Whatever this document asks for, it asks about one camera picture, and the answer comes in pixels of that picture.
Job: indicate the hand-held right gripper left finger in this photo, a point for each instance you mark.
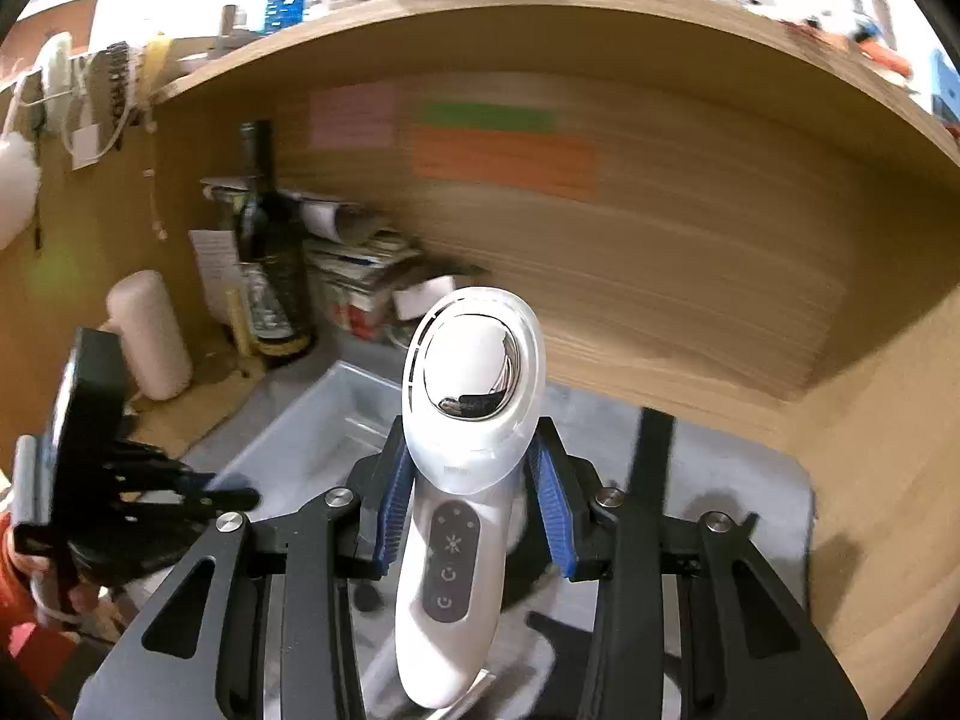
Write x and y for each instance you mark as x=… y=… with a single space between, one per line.
x=390 y=502

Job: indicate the white handheld facial device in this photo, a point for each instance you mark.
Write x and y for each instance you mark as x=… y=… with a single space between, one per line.
x=465 y=540

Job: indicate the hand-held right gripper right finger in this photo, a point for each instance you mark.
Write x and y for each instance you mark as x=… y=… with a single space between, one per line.
x=555 y=517

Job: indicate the gold tube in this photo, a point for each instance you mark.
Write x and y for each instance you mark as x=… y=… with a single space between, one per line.
x=240 y=322

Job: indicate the pink sticky note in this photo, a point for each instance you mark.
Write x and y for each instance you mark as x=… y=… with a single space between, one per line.
x=352 y=118

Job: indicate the white fluffy item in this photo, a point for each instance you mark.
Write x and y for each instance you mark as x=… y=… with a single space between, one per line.
x=15 y=187

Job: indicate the green sticky note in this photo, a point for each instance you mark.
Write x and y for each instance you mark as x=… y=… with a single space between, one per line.
x=491 y=116

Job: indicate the dark wine bottle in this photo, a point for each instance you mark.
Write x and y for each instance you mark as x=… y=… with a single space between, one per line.
x=274 y=255

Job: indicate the white paper tag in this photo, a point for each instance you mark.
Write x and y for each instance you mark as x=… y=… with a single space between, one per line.
x=86 y=146

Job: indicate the white handwritten note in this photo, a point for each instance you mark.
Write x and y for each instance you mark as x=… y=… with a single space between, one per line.
x=214 y=270

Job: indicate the cream cylinder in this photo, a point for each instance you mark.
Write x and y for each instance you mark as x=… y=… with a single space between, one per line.
x=150 y=337

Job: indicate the blue box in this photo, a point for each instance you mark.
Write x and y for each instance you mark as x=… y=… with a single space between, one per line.
x=285 y=11

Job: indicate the white card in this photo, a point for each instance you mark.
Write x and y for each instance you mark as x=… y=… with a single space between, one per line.
x=424 y=298

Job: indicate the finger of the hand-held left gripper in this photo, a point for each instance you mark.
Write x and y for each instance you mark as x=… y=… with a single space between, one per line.
x=165 y=469
x=202 y=502

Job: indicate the orange sticky note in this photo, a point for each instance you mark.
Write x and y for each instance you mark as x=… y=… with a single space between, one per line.
x=506 y=163

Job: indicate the wooden shelf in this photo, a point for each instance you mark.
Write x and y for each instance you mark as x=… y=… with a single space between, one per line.
x=525 y=22

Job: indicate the grey towel with black stripes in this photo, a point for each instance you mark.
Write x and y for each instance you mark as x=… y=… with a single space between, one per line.
x=750 y=480

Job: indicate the clear plastic box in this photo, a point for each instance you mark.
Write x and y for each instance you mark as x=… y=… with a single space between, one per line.
x=315 y=420

